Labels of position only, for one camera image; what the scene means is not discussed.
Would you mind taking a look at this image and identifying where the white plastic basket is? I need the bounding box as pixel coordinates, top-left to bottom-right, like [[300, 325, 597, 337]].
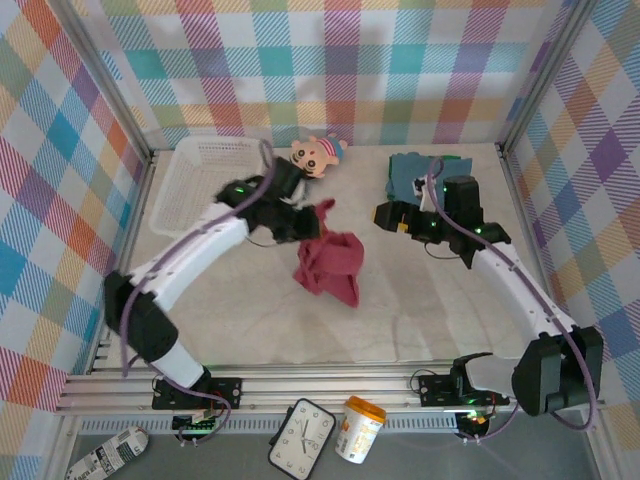
[[148, 135, 266, 241]]

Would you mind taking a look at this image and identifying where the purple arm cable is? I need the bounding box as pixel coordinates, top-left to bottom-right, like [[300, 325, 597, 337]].
[[422, 157, 599, 445], [121, 138, 277, 447]]

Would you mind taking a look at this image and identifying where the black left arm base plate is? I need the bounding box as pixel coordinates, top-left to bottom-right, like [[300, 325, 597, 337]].
[[151, 375, 243, 412]]

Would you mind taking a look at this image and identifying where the aluminium frame post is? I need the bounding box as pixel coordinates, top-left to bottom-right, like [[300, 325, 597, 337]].
[[496, 0, 601, 160], [49, 0, 157, 162]]

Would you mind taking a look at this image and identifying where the black framed white clock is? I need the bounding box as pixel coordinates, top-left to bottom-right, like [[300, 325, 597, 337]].
[[267, 398, 337, 480]]

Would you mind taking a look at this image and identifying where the cartoon plush doll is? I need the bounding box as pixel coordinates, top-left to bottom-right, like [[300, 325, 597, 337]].
[[289, 133, 350, 180]]

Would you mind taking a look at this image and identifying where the grey slotted cable duct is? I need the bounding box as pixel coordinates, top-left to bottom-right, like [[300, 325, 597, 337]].
[[79, 414, 461, 434]]

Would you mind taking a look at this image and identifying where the aluminium side rail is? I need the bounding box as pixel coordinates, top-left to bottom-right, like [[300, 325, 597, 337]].
[[85, 149, 161, 375], [497, 143, 576, 369]]

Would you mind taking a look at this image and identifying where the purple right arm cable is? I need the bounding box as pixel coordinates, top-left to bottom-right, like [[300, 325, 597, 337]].
[[422, 157, 599, 445]]

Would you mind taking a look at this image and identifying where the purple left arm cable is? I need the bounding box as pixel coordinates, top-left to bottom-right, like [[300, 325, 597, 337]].
[[121, 138, 277, 447]]

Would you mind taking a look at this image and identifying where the white cup with orange lid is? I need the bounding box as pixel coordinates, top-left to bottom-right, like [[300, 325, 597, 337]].
[[333, 395, 388, 465]]

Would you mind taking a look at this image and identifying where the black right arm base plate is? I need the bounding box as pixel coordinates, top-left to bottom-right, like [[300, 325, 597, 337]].
[[417, 373, 511, 407]]

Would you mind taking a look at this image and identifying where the red tank top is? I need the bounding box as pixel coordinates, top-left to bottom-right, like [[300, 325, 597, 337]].
[[292, 198, 365, 309]]

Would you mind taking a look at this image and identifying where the newsprint wrapped roll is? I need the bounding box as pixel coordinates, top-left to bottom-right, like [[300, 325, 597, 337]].
[[65, 425, 150, 480]]

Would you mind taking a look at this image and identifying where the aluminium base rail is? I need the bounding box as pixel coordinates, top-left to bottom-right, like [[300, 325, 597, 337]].
[[54, 367, 606, 416]]

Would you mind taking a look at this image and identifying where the blue tank top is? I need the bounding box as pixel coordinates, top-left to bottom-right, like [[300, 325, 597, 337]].
[[384, 152, 474, 206]]

